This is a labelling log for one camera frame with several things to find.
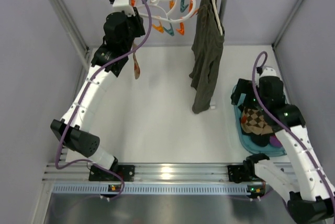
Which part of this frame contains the brown beige checked sock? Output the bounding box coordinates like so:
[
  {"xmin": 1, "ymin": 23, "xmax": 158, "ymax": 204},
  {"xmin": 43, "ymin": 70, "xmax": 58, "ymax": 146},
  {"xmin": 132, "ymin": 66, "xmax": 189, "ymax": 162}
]
[{"xmin": 240, "ymin": 107, "xmax": 274, "ymax": 136}]

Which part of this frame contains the black sock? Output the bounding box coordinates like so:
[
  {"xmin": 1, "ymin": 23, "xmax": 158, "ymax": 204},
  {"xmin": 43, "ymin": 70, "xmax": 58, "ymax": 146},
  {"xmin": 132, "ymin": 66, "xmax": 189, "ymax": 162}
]
[{"xmin": 249, "ymin": 133, "xmax": 272, "ymax": 147}]

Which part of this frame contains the red purple striped sock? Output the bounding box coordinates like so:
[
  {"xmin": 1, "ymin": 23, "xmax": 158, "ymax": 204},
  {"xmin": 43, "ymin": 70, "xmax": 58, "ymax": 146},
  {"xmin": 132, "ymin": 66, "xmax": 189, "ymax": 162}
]
[{"xmin": 269, "ymin": 135, "xmax": 282, "ymax": 148}]

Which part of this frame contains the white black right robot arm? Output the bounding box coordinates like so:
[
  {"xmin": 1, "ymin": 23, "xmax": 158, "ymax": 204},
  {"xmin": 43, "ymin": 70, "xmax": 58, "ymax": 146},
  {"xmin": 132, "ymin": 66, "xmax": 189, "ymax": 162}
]
[{"xmin": 231, "ymin": 75, "xmax": 334, "ymax": 223}]

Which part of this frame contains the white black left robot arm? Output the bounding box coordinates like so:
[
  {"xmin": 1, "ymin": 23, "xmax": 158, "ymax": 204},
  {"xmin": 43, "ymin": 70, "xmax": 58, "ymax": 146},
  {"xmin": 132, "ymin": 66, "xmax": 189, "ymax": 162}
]
[{"xmin": 50, "ymin": 7, "xmax": 145, "ymax": 172}]

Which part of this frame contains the white clip sock hanger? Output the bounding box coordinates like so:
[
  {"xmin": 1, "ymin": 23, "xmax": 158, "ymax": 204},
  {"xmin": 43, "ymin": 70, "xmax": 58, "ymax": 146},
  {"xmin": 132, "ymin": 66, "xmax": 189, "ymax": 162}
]
[{"xmin": 130, "ymin": 0, "xmax": 198, "ymax": 37}]

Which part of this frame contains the white garment hanger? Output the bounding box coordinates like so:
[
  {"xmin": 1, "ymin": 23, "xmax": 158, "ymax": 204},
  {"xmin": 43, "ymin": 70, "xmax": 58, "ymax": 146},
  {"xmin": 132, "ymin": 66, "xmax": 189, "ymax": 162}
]
[{"xmin": 211, "ymin": 0, "xmax": 224, "ymax": 36}]

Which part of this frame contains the teal plastic basket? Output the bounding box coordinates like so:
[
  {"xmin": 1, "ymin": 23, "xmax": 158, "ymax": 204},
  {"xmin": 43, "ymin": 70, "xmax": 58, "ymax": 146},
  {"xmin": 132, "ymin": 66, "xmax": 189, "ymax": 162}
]
[{"xmin": 230, "ymin": 84, "xmax": 287, "ymax": 156}]

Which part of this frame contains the olive green hanging garment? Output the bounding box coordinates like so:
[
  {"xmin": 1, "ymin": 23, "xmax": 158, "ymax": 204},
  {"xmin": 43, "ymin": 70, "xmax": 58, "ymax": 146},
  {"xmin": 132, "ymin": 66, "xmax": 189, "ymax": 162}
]
[{"xmin": 189, "ymin": 0, "xmax": 225, "ymax": 114}]

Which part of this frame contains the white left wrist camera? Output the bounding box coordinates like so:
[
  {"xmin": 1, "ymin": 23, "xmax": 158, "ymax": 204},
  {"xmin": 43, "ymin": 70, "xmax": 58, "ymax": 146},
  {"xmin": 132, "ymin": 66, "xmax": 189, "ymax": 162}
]
[{"xmin": 110, "ymin": 0, "xmax": 135, "ymax": 17}]

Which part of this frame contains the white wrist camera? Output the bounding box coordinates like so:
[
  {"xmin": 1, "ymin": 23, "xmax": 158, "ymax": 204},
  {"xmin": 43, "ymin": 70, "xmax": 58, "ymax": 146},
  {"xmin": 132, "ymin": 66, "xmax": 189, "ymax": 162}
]
[
  {"xmin": 110, "ymin": 0, "xmax": 135, "ymax": 17},
  {"xmin": 258, "ymin": 66, "xmax": 279, "ymax": 79}
]

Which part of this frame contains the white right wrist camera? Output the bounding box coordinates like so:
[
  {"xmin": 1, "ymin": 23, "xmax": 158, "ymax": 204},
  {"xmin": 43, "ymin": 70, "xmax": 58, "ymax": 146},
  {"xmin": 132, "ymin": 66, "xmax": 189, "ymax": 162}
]
[{"xmin": 258, "ymin": 66, "xmax": 279, "ymax": 79}]

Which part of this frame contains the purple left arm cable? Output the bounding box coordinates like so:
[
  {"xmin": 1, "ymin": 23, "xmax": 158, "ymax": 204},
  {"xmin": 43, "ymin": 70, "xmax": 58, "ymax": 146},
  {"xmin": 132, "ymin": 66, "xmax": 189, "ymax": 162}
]
[{"xmin": 54, "ymin": 0, "xmax": 152, "ymax": 198}]

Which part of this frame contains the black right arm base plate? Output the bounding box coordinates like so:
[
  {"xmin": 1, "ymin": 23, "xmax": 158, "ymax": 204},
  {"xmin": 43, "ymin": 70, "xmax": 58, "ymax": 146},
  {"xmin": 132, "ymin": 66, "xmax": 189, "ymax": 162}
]
[{"xmin": 227, "ymin": 165, "xmax": 260, "ymax": 184}]

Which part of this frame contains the aluminium mounting rail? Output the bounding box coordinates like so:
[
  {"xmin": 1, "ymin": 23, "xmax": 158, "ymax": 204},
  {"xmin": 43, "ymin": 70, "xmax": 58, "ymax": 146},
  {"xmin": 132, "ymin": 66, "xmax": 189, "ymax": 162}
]
[{"xmin": 42, "ymin": 163, "xmax": 229, "ymax": 183}]

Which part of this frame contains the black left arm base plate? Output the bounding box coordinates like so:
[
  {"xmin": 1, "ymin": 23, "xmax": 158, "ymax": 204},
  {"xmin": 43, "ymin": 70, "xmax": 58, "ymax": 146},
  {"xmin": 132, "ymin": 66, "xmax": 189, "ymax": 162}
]
[{"xmin": 88, "ymin": 165, "xmax": 135, "ymax": 182}]

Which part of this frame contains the white slotted cable duct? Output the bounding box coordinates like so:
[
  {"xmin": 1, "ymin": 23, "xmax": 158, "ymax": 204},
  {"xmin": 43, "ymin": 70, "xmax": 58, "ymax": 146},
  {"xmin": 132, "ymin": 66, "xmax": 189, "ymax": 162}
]
[{"xmin": 52, "ymin": 183, "xmax": 264, "ymax": 196}]

